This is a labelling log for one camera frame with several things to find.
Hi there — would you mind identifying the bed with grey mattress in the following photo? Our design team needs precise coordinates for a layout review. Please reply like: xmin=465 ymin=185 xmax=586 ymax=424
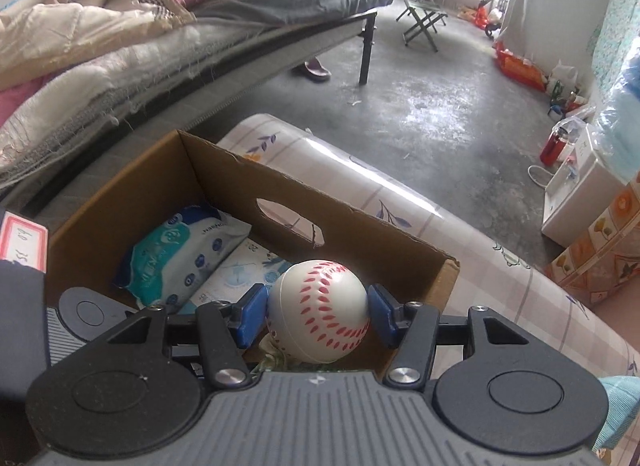
xmin=1 ymin=0 xmax=393 ymax=224

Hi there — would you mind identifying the teal wall hanging cloth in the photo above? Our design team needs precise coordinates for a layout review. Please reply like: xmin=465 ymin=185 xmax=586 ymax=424
xmin=591 ymin=0 xmax=639 ymax=95

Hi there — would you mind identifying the folding stool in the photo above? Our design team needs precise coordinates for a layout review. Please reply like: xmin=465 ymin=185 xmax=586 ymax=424
xmin=396 ymin=0 xmax=448 ymax=53

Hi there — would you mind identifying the blue water dispenser bottle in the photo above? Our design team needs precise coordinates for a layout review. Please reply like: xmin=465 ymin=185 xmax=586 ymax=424
xmin=593 ymin=36 xmax=640 ymax=182

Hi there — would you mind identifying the blue white wet wipes pack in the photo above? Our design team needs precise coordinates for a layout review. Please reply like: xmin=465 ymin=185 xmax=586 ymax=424
xmin=113 ymin=205 xmax=252 ymax=311

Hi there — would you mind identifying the white red baseball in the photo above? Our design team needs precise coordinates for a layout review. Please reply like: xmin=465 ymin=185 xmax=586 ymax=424
xmin=267 ymin=260 xmax=370 ymax=364

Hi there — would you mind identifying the green white cloth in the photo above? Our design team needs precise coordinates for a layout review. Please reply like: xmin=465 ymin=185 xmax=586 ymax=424
xmin=243 ymin=333 xmax=300 ymax=375

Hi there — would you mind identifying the dark slipper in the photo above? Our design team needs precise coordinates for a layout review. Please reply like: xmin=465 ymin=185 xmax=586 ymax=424
xmin=294 ymin=57 xmax=332 ymax=83

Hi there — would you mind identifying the teal knitted cloth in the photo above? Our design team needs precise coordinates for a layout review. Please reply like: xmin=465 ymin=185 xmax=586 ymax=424
xmin=593 ymin=376 xmax=640 ymax=451

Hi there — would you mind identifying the white water dispenser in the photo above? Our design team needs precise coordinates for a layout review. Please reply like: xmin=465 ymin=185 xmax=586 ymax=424
xmin=541 ymin=128 xmax=625 ymax=247

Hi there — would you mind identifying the grey blue box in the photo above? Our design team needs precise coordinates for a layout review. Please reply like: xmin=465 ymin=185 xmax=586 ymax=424
xmin=179 ymin=238 xmax=291 ymax=314

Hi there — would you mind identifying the red thermos bottle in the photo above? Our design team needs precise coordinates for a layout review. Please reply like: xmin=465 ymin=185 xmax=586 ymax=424
xmin=539 ymin=127 xmax=568 ymax=167

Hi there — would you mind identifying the grey curtain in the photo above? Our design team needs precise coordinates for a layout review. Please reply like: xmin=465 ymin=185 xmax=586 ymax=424
xmin=498 ymin=0 xmax=529 ymax=57

